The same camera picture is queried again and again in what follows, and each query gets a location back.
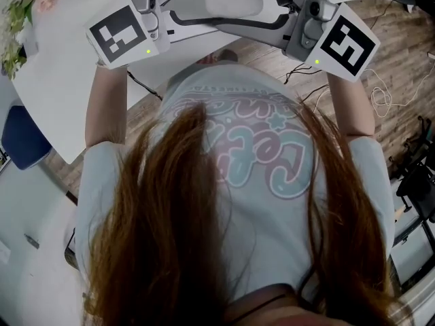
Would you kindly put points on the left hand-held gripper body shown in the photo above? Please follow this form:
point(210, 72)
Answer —
point(119, 36)

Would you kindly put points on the pink and white flower bouquet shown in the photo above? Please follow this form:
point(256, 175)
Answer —
point(20, 19)

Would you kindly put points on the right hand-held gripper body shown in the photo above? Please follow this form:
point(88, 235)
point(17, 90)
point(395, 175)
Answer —
point(346, 44)

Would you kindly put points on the small grey metal clip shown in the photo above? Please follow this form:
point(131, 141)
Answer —
point(31, 241)

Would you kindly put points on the person's left forearm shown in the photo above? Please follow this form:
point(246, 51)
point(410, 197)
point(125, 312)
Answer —
point(105, 107)

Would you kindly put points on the white storage box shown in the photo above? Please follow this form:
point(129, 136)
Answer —
point(413, 253)

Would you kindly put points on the person's light printed t-shirt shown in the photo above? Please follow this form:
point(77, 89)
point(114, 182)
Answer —
point(258, 236)

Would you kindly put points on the person's right forearm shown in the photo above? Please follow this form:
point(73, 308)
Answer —
point(353, 107)

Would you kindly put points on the translucent white cotton swab container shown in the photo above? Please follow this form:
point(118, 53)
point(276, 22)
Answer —
point(234, 0)

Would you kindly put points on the black office chair base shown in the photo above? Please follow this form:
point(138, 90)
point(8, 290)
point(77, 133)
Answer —
point(416, 178)

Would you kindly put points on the dark blue stool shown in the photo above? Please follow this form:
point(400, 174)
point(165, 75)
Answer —
point(23, 138)

